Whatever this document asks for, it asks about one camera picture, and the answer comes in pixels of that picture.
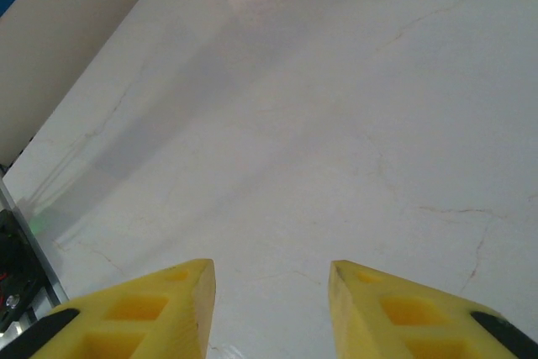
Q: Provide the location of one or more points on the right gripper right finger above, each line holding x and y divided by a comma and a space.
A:
420, 325

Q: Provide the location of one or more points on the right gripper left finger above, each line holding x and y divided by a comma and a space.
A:
126, 325

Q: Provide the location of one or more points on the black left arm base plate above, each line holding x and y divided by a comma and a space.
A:
10, 249

